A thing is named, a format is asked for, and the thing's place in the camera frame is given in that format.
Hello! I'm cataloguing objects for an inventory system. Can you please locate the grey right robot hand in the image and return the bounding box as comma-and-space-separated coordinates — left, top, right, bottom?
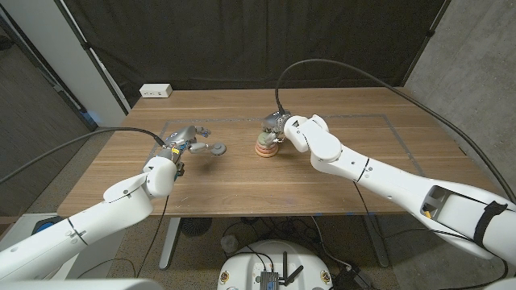
261, 111, 291, 145

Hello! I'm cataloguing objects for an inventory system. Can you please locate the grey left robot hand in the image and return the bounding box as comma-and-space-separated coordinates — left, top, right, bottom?
155, 125, 215, 163

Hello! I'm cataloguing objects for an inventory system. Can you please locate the green toy ring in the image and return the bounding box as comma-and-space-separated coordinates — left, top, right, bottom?
257, 131, 276, 147

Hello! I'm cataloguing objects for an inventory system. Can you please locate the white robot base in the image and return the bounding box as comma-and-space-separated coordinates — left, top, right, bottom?
216, 240, 335, 290

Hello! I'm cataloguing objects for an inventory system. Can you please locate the white power outlet box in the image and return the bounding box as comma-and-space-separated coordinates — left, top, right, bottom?
139, 83, 173, 99

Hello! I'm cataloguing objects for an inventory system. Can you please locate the black backdrop cloth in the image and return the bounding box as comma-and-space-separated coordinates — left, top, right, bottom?
62, 0, 449, 109

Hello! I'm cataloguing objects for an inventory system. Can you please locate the black round floor fan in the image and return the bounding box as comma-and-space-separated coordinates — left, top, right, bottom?
180, 217, 213, 238

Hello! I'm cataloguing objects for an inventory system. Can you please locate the white table leg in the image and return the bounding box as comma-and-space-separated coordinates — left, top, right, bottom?
158, 217, 182, 271

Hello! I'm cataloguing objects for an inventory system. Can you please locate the black backdrop stand pole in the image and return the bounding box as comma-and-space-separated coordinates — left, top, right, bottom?
54, 0, 131, 117
401, 0, 452, 88

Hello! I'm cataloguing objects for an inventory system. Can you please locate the grey round floor object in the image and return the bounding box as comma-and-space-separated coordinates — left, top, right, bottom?
220, 234, 239, 254

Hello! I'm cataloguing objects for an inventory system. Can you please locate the grey router with antennas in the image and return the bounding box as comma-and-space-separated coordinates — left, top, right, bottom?
260, 251, 305, 290

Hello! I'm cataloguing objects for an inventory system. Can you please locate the grey table leg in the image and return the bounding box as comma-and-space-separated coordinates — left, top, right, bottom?
362, 215, 391, 269

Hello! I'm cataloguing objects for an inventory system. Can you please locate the blue and grey shoe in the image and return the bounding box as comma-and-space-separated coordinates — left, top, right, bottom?
31, 216, 64, 236

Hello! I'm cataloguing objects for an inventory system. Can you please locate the black floor power strip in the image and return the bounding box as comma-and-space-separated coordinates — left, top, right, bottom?
330, 263, 372, 290

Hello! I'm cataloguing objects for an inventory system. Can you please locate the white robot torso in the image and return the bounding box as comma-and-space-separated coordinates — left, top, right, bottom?
0, 278, 164, 290

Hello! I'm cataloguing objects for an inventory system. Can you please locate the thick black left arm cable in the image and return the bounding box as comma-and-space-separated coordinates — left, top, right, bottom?
0, 126, 166, 184

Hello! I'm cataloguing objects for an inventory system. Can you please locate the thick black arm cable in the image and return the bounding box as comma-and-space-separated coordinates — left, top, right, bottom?
274, 58, 516, 205
0, 126, 166, 184

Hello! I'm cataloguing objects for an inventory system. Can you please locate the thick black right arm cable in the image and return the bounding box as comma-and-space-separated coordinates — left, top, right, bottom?
274, 58, 516, 205

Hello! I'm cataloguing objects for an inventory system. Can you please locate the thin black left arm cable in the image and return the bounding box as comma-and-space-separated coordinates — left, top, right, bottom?
135, 194, 171, 280

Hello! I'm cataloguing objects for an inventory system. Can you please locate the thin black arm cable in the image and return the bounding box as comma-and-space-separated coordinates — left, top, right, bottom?
352, 180, 510, 290
135, 194, 171, 280

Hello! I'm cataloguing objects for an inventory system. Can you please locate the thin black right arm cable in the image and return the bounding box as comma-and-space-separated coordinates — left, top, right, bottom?
352, 180, 510, 290

